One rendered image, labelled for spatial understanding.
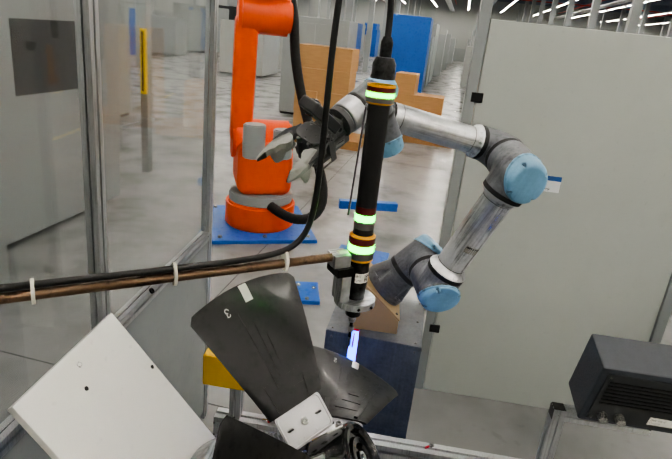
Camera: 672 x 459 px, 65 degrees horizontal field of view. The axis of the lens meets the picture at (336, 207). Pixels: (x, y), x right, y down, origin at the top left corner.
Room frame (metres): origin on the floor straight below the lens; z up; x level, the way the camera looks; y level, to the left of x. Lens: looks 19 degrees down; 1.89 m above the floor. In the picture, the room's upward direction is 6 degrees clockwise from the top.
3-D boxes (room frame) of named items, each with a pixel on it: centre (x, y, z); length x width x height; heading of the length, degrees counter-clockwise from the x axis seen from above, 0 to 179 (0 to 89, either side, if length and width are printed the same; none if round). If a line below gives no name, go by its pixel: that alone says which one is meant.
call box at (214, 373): (1.19, 0.21, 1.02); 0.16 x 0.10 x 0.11; 85
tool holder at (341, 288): (0.80, -0.04, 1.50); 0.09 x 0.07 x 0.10; 120
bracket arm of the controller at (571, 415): (1.11, -0.71, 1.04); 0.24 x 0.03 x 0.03; 85
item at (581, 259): (2.52, -1.15, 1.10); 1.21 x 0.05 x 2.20; 85
